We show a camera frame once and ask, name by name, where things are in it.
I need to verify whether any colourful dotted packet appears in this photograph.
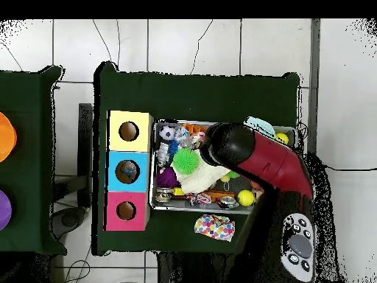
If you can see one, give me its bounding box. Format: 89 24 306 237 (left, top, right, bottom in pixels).
194 214 236 242

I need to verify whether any silver crumpled packet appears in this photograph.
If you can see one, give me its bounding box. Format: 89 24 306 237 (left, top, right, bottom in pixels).
155 142 172 169

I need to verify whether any cream yellow cloth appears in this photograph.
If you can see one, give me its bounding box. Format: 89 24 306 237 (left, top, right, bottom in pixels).
176 150 232 195

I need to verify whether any small silver tin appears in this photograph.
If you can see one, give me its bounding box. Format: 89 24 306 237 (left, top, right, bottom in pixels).
217 195 240 210

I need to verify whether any black and white soccer ball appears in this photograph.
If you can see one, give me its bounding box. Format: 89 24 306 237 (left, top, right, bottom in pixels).
159 125 177 142

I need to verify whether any purple spiky ball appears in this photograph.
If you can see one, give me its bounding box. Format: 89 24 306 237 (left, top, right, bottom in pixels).
155 167 179 189

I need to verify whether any black stand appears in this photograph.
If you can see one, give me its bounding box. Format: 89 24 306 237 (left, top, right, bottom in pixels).
52 102 94 237

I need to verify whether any black cable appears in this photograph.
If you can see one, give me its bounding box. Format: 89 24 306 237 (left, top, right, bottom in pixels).
326 167 377 174

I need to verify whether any purple plastic bowl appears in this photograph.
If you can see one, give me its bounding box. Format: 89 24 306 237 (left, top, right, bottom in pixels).
0 188 13 232

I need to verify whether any orange plastic toy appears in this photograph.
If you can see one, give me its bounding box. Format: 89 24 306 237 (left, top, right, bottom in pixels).
202 189 236 200

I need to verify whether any mint green cloth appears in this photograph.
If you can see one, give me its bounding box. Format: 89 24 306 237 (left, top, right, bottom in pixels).
244 116 277 139

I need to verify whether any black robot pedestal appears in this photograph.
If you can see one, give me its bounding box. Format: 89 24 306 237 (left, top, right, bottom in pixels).
155 252 236 283

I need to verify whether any dark green table cloth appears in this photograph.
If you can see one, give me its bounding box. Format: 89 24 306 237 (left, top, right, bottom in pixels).
0 63 65 256
93 61 301 257

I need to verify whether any orange plastic bowl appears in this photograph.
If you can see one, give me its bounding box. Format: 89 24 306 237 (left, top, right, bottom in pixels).
0 111 18 164

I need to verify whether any green spiky ball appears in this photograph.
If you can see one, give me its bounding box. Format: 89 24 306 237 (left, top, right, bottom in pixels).
171 147 201 175

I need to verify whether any clear shallow bin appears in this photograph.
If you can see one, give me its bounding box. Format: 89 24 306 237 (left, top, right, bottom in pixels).
149 120 298 217

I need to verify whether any wooden box with three holes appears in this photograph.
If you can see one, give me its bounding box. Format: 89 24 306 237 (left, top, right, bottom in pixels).
105 110 155 232

